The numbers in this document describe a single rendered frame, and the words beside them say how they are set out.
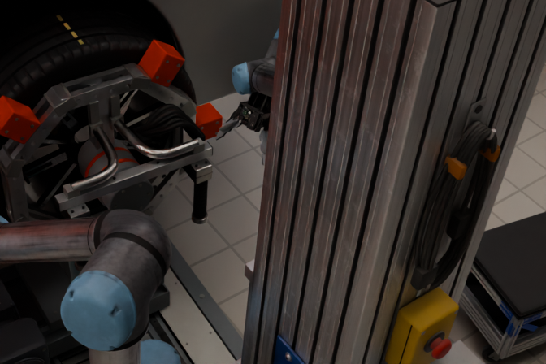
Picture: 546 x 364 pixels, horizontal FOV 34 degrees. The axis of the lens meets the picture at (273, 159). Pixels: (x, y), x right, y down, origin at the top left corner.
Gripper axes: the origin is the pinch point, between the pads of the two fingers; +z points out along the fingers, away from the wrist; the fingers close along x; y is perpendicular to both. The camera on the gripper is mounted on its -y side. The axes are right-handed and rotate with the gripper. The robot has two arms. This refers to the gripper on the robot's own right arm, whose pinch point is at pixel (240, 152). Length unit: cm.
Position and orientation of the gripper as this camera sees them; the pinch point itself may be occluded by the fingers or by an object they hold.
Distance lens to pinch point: 237.7
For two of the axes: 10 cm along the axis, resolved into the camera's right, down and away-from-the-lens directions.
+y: -3.2, 1.1, -9.4
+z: -4.0, 8.8, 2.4
